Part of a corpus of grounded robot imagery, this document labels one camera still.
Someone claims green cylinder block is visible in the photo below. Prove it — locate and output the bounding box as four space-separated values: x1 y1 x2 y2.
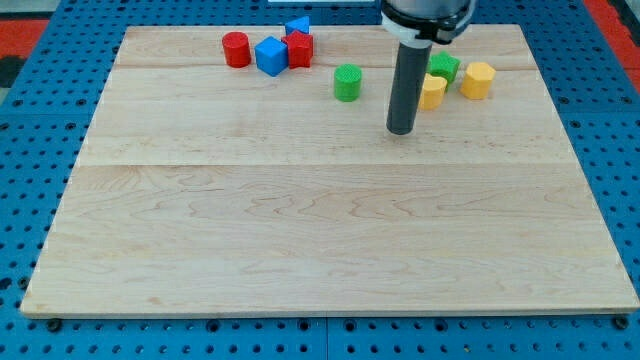
334 63 362 102

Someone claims red cylinder block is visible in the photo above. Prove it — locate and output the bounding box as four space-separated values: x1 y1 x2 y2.
222 31 252 68

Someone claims yellow heart block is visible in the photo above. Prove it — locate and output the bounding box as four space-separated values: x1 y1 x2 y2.
418 73 448 110

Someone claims yellow hexagon block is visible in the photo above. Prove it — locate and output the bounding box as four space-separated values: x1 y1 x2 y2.
460 62 497 100

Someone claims green star block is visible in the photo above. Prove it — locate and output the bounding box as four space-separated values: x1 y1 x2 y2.
427 51 461 90

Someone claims blue triangle block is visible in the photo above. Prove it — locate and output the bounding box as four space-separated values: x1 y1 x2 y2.
285 15 310 35

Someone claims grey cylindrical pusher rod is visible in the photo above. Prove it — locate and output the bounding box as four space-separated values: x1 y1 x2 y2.
386 43 432 135

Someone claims wooden board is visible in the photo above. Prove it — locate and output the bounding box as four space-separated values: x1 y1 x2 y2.
20 25 639 319

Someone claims red star block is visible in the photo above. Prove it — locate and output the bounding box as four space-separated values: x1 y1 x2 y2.
281 30 314 69

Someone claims blue cube block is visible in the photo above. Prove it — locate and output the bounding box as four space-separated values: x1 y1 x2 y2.
254 36 288 77

